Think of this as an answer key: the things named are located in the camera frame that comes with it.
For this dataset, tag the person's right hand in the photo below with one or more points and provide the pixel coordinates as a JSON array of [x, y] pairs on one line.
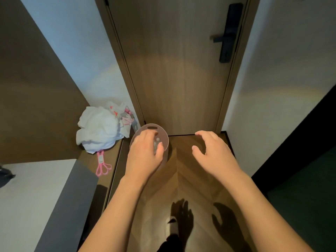
[[217, 157]]

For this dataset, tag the person's left hand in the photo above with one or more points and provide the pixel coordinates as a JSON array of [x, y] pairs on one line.
[[141, 160]]

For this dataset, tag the person's right thumb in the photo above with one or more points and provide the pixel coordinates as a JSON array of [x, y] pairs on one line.
[[198, 152]]

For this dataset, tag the person's left thumb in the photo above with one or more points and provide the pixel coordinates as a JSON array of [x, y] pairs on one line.
[[160, 150]]

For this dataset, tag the person's right forearm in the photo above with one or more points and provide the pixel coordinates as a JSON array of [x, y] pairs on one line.
[[262, 212]]

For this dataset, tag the person's left forearm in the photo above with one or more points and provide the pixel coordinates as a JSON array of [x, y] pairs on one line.
[[118, 217]]

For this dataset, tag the pink and clear packaging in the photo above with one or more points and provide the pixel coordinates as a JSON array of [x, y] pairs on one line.
[[126, 116]]

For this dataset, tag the white plastic bag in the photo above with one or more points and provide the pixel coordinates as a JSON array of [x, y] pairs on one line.
[[98, 128]]

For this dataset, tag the brown wooden door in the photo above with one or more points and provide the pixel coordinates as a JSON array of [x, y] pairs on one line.
[[170, 76]]

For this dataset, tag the person's foot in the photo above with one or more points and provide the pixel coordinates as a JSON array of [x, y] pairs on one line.
[[172, 238]]

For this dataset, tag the white cabinet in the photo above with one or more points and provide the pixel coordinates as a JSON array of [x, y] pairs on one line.
[[28, 204]]

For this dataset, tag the dark grey object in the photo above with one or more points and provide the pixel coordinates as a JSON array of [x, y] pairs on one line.
[[5, 176]]

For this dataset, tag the brown door frame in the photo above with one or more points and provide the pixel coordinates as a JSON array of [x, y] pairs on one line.
[[115, 49]]

